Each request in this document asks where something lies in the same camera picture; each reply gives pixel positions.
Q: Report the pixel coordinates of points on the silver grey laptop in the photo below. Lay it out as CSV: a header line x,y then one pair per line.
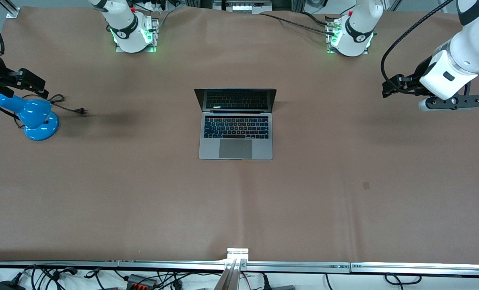
x,y
235,137

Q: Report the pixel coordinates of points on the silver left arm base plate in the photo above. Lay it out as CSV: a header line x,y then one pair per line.
x,y
329,38

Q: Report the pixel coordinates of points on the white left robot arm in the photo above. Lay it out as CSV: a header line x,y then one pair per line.
x,y
469,48

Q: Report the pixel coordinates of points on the aluminium table edge rail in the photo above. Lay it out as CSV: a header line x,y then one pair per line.
x,y
300,267
424,269
50,264
171,266

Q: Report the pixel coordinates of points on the brown table cover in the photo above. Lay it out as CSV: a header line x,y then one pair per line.
x,y
239,209

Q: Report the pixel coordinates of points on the white power strip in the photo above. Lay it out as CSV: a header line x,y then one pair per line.
x,y
241,7

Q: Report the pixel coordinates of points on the black adapter with orange buttons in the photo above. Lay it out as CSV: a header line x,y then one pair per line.
x,y
141,280

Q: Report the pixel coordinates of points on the silver frame corner bracket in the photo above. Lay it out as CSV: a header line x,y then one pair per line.
x,y
13,9

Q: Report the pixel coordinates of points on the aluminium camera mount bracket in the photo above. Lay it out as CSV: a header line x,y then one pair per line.
x,y
236,257

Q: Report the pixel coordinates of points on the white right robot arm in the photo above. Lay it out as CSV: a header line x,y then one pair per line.
x,y
123,18

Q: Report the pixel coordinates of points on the black power adapter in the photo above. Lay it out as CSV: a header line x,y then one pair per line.
x,y
8,285

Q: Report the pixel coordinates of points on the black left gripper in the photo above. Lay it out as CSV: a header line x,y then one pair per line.
x,y
418,75

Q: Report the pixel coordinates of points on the blue desk lamp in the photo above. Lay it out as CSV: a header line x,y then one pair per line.
x,y
38,121

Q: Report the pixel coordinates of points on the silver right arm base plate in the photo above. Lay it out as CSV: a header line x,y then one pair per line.
x,y
154,32

